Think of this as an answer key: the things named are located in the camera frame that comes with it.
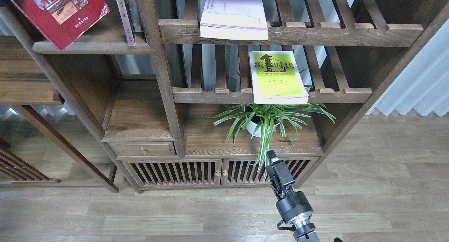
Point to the white plant pot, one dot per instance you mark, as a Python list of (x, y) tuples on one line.
[(251, 128)]

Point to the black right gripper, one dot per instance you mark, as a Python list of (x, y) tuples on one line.
[(293, 206)]

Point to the brass drawer knob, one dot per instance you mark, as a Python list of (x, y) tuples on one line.
[(143, 150)]

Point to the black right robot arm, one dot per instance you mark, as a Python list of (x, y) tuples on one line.
[(302, 233)]

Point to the dark wooden slatted bench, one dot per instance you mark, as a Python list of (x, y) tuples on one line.
[(20, 173)]

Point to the red paperback book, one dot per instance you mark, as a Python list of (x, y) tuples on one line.
[(62, 21)]

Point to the white lavender paperback book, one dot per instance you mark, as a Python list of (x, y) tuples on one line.
[(234, 20)]

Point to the yellow green paperback book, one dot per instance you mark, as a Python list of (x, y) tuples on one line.
[(276, 78)]

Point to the white curtain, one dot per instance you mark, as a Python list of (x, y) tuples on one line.
[(423, 86)]

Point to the green spider plant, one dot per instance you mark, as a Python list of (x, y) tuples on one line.
[(288, 117)]

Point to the thin upright book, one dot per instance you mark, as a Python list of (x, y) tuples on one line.
[(127, 24)]

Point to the dark wooden bookshelf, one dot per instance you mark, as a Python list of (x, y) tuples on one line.
[(159, 93)]

